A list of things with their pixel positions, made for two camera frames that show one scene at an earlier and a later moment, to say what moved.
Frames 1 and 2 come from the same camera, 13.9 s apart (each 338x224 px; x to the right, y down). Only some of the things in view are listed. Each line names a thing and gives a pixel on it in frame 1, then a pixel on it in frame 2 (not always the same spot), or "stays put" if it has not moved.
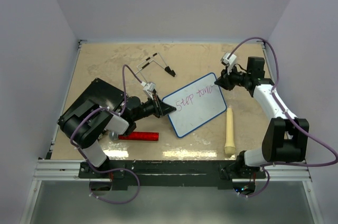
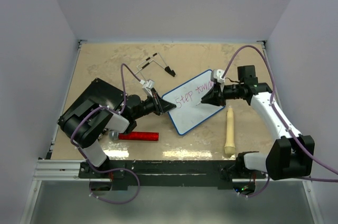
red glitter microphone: [135, 136] stays put
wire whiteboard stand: [167, 68] stays put
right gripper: [224, 81] -> [215, 96]
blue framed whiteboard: [196, 104] stays put
